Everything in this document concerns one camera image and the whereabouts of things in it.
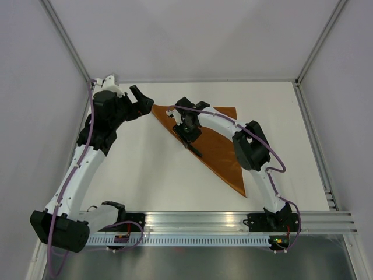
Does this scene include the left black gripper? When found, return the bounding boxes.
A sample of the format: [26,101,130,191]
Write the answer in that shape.
[110,85,153,129]

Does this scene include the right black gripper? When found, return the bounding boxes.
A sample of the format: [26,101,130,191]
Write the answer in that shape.
[173,118,202,148]

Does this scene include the orange cloth napkin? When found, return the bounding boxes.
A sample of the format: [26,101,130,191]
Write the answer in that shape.
[152,105,247,198]

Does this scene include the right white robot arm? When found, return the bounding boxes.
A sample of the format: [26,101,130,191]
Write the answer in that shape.
[166,97,301,232]

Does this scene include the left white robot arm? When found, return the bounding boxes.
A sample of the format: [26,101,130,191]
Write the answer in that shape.
[30,85,154,253]

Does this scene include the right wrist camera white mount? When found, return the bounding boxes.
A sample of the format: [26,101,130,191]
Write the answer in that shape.
[166,107,182,125]

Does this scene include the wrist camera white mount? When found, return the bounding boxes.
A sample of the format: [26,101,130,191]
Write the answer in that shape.
[93,74,127,97]
[166,107,182,125]

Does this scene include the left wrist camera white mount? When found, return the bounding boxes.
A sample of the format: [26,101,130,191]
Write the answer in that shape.
[93,74,127,97]

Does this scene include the aluminium mounting rail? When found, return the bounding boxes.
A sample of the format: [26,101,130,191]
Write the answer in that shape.
[141,211,357,235]

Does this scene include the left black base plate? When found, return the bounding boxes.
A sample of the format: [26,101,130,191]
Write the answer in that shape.
[115,213,146,234]

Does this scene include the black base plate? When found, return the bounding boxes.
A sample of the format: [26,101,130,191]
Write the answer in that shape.
[115,213,146,234]
[242,213,300,233]

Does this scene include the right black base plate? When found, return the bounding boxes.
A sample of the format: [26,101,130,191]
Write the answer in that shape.
[242,213,300,233]

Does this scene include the left aluminium frame post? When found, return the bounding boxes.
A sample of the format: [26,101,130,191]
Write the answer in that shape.
[39,0,90,82]

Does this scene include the aluminium frame post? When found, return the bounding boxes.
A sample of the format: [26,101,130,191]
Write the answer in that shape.
[39,0,90,82]
[294,0,349,87]

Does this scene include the white slotted cable duct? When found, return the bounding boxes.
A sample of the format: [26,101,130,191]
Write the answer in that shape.
[86,233,270,247]

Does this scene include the right aluminium frame post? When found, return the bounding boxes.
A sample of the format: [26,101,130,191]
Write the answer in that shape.
[294,0,349,87]

